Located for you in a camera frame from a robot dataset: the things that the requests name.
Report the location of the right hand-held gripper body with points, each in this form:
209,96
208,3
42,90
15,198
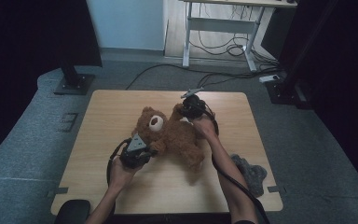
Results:
194,105

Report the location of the black stand with base plate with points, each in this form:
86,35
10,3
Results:
287,90
74,82

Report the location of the brown teddy bear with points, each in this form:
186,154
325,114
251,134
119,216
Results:
171,137

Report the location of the person's left hand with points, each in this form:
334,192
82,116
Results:
122,174

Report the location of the black chair armrest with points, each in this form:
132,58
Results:
71,213

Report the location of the person's right hand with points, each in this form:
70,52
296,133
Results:
205,127

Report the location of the black curtain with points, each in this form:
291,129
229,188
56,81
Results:
28,62
348,93

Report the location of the white desk frame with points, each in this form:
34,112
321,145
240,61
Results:
220,25

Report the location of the grey cloth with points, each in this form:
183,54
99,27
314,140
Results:
250,174

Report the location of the grey tape strip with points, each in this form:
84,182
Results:
57,192
276,188

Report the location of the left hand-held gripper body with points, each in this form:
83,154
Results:
135,154

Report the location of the white power strip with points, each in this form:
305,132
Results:
268,78

